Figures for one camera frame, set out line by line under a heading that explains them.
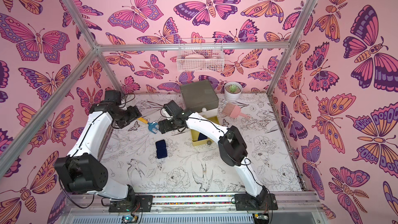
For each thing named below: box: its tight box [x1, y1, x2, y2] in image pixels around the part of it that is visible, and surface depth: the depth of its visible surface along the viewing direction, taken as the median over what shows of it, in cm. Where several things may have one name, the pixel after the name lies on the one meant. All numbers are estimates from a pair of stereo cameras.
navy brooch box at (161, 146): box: [155, 139, 167, 153], surface depth 94 cm
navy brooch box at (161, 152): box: [155, 144, 168, 159], surface depth 92 cm
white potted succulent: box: [223, 81, 244, 103], surface depth 111 cm
